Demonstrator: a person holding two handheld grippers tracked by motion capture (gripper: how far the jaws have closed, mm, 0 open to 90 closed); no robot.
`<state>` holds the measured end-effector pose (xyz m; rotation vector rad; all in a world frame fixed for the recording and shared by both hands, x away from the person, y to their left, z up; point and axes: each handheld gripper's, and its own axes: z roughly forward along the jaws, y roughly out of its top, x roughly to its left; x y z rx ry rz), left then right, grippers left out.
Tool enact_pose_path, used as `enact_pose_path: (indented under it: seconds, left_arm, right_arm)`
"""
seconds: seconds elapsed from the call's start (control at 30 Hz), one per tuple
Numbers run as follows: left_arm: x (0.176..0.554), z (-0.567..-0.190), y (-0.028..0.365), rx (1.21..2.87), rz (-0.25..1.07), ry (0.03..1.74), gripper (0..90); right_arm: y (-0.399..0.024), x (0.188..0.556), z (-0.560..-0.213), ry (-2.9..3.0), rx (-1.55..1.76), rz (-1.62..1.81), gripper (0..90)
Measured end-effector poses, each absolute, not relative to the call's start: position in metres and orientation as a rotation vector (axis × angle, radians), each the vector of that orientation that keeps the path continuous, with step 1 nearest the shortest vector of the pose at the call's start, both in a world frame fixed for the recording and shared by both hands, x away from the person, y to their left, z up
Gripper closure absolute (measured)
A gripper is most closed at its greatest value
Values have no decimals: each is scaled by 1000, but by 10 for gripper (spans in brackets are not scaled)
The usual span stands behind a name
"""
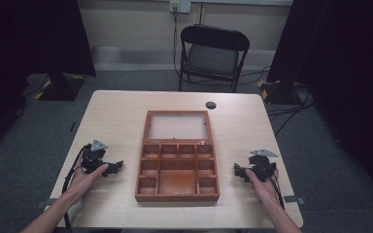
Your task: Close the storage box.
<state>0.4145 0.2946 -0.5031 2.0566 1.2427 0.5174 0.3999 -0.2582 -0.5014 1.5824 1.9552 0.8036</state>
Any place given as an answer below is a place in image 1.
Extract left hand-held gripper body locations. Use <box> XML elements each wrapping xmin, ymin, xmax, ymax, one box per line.
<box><xmin>81</xmin><ymin>139</ymin><xmax>110</xmax><ymax>175</ymax></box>

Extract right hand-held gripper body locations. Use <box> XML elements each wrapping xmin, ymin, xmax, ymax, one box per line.
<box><xmin>246</xmin><ymin>149</ymin><xmax>280</xmax><ymax>183</ymax></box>

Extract person's left hand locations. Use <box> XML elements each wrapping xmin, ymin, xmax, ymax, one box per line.
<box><xmin>65</xmin><ymin>154</ymin><xmax>110</xmax><ymax>206</ymax></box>

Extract person's right hand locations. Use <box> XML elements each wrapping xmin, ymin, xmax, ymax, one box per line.
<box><xmin>245</xmin><ymin>168</ymin><xmax>282</xmax><ymax>209</ymax></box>

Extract brown wooden compartment box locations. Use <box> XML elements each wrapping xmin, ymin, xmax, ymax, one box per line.
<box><xmin>134</xmin><ymin>110</ymin><xmax>220</xmax><ymax>203</ymax></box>

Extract black stand base yellow stripes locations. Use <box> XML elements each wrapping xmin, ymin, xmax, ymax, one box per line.
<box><xmin>257</xmin><ymin>80</ymin><xmax>303</xmax><ymax>106</ymax></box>
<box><xmin>34</xmin><ymin>73</ymin><xmax>87</xmax><ymax>102</ymax></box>

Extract black folding chair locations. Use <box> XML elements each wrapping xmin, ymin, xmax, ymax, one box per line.
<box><xmin>178</xmin><ymin>23</ymin><xmax>251</xmax><ymax>94</ymax></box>

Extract black curtain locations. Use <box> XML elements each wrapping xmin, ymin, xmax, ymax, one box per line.
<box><xmin>0</xmin><ymin>0</ymin><xmax>97</xmax><ymax>163</ymax></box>
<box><xmin>266</xmin><ymin>0</ymin><xmax>373</xmax><ymax>208</ymax></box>

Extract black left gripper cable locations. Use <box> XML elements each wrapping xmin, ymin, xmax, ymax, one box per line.
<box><xmin>61</xmin><ymin>144</ymin><xmax>92</xmax><ymax>233</ymax></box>

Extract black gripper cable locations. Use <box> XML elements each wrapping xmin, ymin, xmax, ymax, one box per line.
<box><xmin>269</xmin><ymin>176</ymin><xmax>287</xmax><ymax>212</ymax></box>
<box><xmin>61</xmin><ymin>144</ymin><xmax>92</xmax><ymax>233</ymax></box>

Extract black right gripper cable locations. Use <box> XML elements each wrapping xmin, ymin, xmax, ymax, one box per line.
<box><xmin>269</xmin><ymin>176</ymin><xmax>287</xmax><ymax>212</ymax></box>

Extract grey table edge bracket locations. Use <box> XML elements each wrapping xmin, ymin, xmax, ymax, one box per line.
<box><xmin>283</xmin><ymin>195</ymin><xmax>306</xmax><ymax>206</ymax></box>
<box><xmin>35</xmin><ymin>197</ymin><xmax>58</xmax><ymax>210</ymax></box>

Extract black floor cables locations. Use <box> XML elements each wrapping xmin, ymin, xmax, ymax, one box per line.
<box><xmin>239</xmin><ymin>65</ymin><xmax>316</xmax><ymax>138</ymax></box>

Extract black wall socket cable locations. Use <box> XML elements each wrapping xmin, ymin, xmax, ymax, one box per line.
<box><xmin>172</xmin><ymin>5</ymin><xmax>183</xmax><ymax>79</ymax></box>

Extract white wall socket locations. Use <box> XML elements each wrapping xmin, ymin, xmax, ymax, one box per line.
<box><xmin>169</xmin><ymin>0</ymin><xmax>192</xmax><ymax>15</ymax></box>

